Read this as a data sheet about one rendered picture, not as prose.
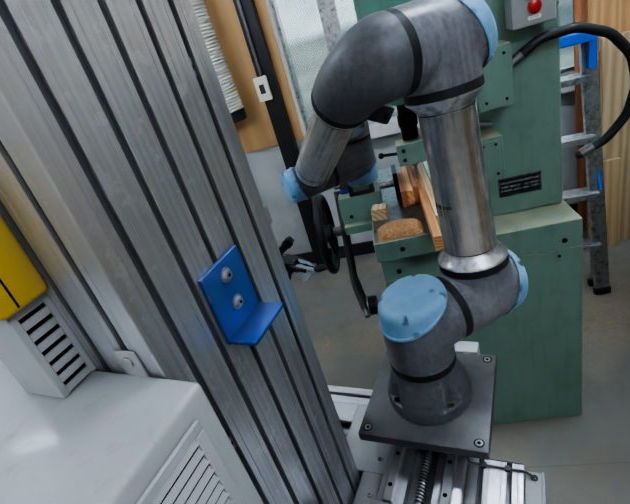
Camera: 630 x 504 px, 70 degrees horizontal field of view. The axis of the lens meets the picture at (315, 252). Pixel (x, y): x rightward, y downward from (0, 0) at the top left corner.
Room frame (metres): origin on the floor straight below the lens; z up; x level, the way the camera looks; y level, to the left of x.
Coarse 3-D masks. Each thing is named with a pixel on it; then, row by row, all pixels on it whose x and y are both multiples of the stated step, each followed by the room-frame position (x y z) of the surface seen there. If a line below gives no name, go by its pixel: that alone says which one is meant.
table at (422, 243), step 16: (384, 176) 1.57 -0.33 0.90; (384, 192) 1.42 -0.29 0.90; (400, 208) 1.25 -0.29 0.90; (416, 208) 1.22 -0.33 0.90; (352, 224) 1.31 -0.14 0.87; (368, 224) 1.29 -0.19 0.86; (400, 240) 1.06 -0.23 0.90; (416, 240) 1.05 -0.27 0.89; (432, 240) 1.04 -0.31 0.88; (384, 256) 1.08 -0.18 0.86; (400, 256) 1.07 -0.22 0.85
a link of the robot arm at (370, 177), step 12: (348, 144) 0.94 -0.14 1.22; (360, 144) 0.94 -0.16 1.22; (348, 156) 0.94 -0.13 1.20; (360, 156) 0.94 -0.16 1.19; (372, 156) 0.95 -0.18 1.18; (336, 168) 0.92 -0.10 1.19; (348, 168) 0.93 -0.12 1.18; (360, 168) 0.94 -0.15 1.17; (372, 168) 0.94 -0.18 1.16; (348, 180) 0.94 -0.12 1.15; (360, 180) 0.94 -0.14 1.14; (372, 180) 0.95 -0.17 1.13
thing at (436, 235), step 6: (414, 168) 1.44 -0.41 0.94; (414, 174) 1.39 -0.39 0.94; (420, 180) 1.33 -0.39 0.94; (420, 186) 1.28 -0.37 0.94; (420, 192) 1.23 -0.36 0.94; (420, 198) 1.22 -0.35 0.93; (426, 198) 1.18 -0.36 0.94; (426, 204) 1.14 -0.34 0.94; (426, 210) 1.10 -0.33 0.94; (432, 210) 1.09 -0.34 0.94; (426, 216) 1.09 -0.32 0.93; (432, 216) 1.06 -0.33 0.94; (432, 222) 1.03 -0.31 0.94; (432, 228) 1.00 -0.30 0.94; (438, 228) 0.99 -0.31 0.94; (432, 234) 0.97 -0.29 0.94; (438, 234) 0.96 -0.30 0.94; (438, 240) 0.95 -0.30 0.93; (438, 246) 0.95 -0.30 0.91
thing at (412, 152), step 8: (400, 144) 1.34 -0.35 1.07; (408, 144) 1.32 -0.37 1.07; (416, 144) 1.32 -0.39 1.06; (400, 152) 1.33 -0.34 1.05; (408, 152) 1.32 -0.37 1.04; (416, 152) 1.32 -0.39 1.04; (424, 152) 1.31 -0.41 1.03; (400, 160) 1.33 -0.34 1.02; (408, 160) 1.32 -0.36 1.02; (416, 160) 1.32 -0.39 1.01; (424, 160) 1.31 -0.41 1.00
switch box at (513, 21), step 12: (504, 0) 1.18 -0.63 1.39; (516, 0) 1.12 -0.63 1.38; (528, 0) 1.12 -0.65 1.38; (540, 0) 1.11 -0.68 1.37; (552, 0) 1.11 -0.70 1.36; (516, 12) 1.12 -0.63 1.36; (528, 12) 1.12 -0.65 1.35; (540, 12) 1.11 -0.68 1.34; (552, 12) 1.11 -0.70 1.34; (516, 24) 1.12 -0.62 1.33; (528, 24) 1.12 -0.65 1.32
